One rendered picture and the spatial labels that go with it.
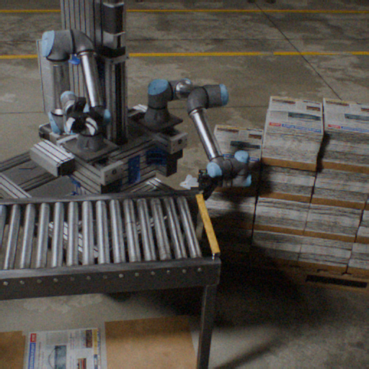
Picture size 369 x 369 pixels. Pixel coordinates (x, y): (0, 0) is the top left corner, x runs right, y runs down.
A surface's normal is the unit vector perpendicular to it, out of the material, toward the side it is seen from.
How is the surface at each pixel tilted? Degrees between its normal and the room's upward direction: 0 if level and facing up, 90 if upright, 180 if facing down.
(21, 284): 90
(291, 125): 2
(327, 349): 0
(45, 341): 1
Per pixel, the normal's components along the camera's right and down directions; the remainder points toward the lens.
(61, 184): 0.05, -0.83
